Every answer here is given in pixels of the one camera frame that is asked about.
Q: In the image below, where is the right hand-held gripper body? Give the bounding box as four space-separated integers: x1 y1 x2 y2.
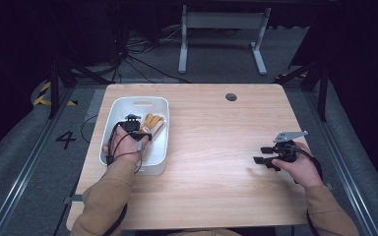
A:
273 130 309 163

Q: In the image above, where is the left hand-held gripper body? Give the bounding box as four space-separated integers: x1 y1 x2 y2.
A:
116 113 153 143

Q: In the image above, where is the white plastic basket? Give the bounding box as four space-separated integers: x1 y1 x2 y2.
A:
98 95 170 176

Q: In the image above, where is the person's left hand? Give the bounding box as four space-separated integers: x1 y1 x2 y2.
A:
101 126 151 164

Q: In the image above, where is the person's right hand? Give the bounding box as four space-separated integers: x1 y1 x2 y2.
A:
271 150 325 189

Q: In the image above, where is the black metal stand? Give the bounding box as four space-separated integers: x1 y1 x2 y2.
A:
47 54 113 120
275 48 330 123

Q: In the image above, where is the yellow and black hazard tape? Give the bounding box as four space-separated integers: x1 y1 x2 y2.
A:
32 81 79 107

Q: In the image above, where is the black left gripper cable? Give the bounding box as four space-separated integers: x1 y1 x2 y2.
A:
105 122 145 175

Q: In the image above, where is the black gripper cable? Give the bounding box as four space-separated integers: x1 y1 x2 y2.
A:
294 147 325 185
105 122 145 175

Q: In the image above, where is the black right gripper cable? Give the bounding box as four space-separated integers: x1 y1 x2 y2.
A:
294 147 325 185

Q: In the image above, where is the thin black floor cable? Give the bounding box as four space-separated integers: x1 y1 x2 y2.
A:
80 113 100 145

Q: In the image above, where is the aluminium floor rail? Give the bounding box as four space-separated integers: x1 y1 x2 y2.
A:
0 88 77 236
302 88 378 236

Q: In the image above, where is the bundle of black floor cables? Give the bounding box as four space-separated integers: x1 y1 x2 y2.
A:
110 27 192 85

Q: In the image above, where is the grey metal table frame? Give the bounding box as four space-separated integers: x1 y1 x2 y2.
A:
177 4 273 76

